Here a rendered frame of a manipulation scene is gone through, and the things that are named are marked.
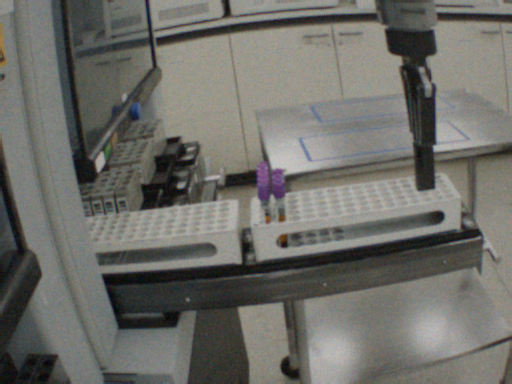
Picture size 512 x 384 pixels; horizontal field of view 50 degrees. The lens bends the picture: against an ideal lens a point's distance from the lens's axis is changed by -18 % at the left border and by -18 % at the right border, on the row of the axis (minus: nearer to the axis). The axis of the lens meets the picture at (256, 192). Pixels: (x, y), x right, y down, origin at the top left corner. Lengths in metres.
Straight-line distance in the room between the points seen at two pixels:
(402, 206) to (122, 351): 0.43
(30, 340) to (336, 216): 0.44
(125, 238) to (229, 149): 2.41
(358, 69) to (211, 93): 0.74
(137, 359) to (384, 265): 0.36
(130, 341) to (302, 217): 0.30
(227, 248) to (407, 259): 0.24
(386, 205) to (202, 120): 2.42
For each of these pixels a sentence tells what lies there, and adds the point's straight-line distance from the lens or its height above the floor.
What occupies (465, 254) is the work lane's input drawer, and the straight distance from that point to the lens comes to 0.89.
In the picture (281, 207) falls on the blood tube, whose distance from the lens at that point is 0.83.
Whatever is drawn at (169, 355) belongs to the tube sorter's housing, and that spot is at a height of 0.73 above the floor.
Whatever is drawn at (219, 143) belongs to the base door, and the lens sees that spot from 3.26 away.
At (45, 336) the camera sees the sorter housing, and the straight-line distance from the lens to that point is 0.64.
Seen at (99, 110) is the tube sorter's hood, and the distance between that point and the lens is 0.90.
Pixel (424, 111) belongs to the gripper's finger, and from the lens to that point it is 0.81.
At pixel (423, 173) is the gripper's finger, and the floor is 0.89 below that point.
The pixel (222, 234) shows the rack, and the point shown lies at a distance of 0.84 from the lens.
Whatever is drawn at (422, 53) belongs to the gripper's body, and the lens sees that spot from 0.81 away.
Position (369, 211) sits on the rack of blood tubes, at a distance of 0.84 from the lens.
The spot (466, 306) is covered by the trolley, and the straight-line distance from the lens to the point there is 1.67.
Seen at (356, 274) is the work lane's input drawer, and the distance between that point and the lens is 0.86.
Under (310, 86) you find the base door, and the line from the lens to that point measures 3.17.
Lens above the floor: 1.22
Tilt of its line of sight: 22 degrees down
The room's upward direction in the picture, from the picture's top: 8 degrees counter-clockwise
